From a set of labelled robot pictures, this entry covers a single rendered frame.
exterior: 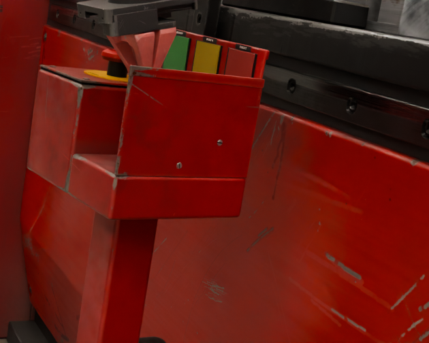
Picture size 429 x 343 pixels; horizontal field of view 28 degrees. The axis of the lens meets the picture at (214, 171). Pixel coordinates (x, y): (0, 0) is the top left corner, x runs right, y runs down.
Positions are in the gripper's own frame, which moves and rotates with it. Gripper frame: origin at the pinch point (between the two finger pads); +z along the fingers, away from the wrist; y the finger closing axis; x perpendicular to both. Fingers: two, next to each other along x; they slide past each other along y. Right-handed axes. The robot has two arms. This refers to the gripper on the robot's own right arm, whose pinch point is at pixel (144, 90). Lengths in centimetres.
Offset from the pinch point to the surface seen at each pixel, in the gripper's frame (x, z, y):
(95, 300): 3.9, 23.4, -6.0
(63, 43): 90, 13, 33
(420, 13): -3.5, -3.2, 36.3
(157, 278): 27.8, 37.4, 15.6
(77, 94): 4.5, 0.3, -5.3
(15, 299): 107, 76, 21
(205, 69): 4.3, 0.4, 10.4
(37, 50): 107, 17, 34
